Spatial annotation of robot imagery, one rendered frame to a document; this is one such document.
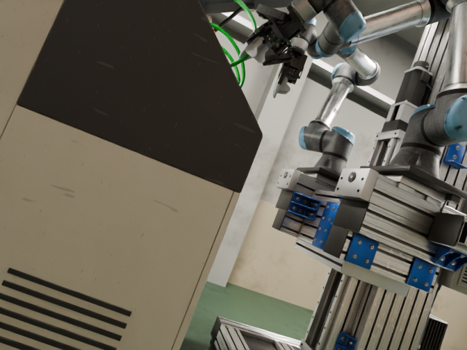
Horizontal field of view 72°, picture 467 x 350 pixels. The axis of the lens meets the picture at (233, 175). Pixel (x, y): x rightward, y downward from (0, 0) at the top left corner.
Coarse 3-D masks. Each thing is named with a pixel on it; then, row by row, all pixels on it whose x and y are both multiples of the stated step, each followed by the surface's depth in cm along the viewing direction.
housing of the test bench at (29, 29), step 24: (0, 0) 78; (24, 0) 78; (48, 0) 79; (0, 24) 78; (24, 24) 78; (48, 24) 79; (0, 48) 77; (24, 48) 78; (0, 72) 77; (24, 72) 78; (0, 96) 77; (0, 120) 76
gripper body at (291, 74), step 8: (296, 48) 130; (296, 56) 134; (304, 56) 132; (288, 64) 129; (296, 64) 129; (304, 64) 131; (280, 72) 130; (288, 72) 130; (296, 72) 129; (288, 80) 135; (296, 80) 133
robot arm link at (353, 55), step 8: (352, 48) 129; (344, 56) 136; (352, 56) 137; (360, 56) 140; (352, 64) 143; (360, 64) 144; (368, 64) 147; (376, 64) 153; (360, 72) 151; (368, 72) 152; (376, 72) 153; (360, 80) 162; (368, 80) 157; (376, 80) 160
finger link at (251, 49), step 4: (256, 40) 100; (260, 40) 99; (244, 44) 102; (252, 44) 101; (256, 44) 100; (260, 44) 100; (244, 48) 102; (248, 48) 101; (252, 48) 101; (256, 48) 100; (240, 52) 103; (244, 52) 103; (248, 52) 101; (252, 52) 101; (256, 52) 100; (240, 56) 104; (252, 56) 100
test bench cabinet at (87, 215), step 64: (64, 128) 78; (0, 192) 76; (64, 192) 77; (128, 192) 78; (192, 192) 80; (0, 256) 75; (64, 256) 76; (128, 256) 78; (192, 256) 79; (0, 320) 74; (64, 320) 75; (128, 320) 77
